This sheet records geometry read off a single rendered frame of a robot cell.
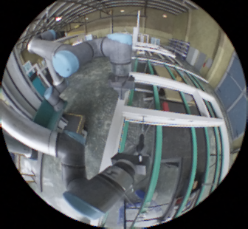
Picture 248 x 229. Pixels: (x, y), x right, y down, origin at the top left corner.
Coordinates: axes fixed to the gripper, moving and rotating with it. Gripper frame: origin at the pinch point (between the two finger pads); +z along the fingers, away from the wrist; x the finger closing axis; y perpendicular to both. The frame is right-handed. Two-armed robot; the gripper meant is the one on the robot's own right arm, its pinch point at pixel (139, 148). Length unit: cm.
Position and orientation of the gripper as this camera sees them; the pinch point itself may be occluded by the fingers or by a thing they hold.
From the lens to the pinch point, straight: 36.4
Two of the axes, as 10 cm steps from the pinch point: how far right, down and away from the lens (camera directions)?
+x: -8.5, 1.8, 5.0
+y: -1.6, -9.8, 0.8
